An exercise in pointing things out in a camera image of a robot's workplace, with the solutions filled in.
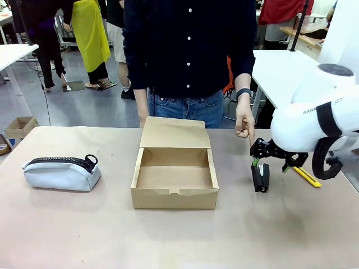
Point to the brown cardboard box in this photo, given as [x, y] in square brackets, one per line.
[174, 200]

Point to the person in dark shirt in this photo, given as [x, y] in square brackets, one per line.
[185, 56]

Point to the small open cardboard box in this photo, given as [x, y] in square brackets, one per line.
[21, 126]

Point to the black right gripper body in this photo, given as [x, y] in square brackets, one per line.
[280, 153]

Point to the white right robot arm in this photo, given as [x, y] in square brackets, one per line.
[297, 129]

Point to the person's left hand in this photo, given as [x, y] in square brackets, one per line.
[244, 120]

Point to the person's right forearm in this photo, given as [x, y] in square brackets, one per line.
[141, 102]

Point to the wooden table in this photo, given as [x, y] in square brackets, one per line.
[304, 37]

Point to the person's right hand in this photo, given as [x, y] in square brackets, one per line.
[143, 121]

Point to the white table with pole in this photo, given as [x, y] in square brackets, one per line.
[14, 54]

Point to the cardboard box with tape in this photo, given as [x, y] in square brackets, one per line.
[4, 145]

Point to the person in red shirt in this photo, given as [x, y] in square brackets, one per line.
[280, 11]

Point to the person in yellow apron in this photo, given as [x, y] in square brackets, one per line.
[91, 36]

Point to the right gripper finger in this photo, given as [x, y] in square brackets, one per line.
[297, 160]
[260, 149]

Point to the person in dark purple clothes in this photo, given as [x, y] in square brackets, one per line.
[46, 33]

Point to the large white table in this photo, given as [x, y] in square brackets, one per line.
[280, 70]

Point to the black stand pole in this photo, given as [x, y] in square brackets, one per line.
[298, 25]
[26, 25]

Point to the yellow utility knife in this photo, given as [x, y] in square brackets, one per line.
[308, 178]

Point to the orange cloth strip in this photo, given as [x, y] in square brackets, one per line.
[230, 75]

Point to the grey zipper pouch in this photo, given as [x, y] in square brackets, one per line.
[60, 178]

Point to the black wrist watch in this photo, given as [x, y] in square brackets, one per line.
[243, 93]

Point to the metal floor plate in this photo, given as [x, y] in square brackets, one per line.
[108, 85]
[74, 86]

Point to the black stapler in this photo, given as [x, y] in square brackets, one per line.
[261, 180]

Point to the white partition panel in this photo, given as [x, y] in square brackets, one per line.
[340, 30]

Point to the person's left forearm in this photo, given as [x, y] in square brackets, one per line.
[243, 81]

